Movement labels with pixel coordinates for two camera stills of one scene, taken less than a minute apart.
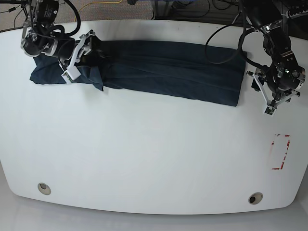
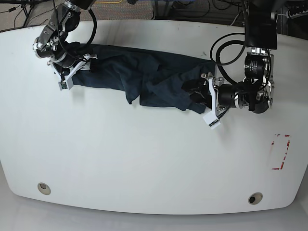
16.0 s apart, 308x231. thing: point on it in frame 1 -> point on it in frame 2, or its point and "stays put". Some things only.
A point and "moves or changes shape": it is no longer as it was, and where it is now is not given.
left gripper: [73, 52] -> [66, 75]
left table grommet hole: [44, 188] stays put
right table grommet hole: [255, 198] stays put
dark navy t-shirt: [179, 71] moves or changes shape
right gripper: [273, 97] -> [223, 95]
